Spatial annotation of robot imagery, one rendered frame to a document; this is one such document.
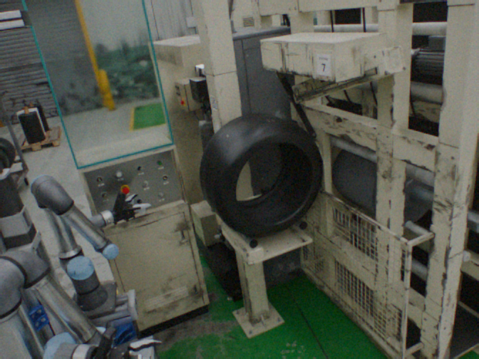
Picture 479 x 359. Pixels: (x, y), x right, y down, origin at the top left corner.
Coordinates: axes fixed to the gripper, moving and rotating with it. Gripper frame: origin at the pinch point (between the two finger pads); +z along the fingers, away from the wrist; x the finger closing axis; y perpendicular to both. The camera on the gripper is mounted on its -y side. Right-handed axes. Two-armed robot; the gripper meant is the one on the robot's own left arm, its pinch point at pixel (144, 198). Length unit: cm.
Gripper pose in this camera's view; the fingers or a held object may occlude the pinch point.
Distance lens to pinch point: 216.3
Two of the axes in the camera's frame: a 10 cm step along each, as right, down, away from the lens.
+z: 7.6, -3.6, 5.4
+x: 6.4, 3.6, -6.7
